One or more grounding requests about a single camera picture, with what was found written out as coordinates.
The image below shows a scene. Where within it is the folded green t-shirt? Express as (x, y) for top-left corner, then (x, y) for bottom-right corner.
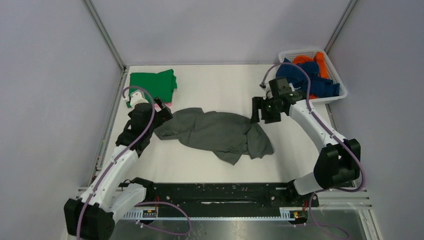
(129, 69), (178, 103)

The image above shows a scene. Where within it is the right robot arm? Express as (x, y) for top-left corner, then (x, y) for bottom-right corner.
(251, 77), (361, 206)

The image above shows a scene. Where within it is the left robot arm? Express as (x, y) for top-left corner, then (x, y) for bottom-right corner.
(64, 97), (173, 240)

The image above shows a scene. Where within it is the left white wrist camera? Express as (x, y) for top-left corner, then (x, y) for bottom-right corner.
(122, 91), (149, 109)

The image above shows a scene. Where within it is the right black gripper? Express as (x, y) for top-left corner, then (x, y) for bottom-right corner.
(250, 96), (284, 124)

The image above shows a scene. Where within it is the blue t-shirt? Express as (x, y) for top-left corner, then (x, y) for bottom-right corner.
(275, 56), (340, 98)

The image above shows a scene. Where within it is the white slotted cable duct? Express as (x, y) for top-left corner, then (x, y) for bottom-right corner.
(121, 207), (309, 221)

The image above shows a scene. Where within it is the grey t-shirt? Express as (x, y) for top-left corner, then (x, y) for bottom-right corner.
(154, 107), (275, 166)

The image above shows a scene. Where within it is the orange t-shirt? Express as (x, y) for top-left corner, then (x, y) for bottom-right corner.
(293, 52), (333, 99)

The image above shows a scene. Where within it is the white plastic basket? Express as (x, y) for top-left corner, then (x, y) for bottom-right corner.
(278, 48), (347, 104)

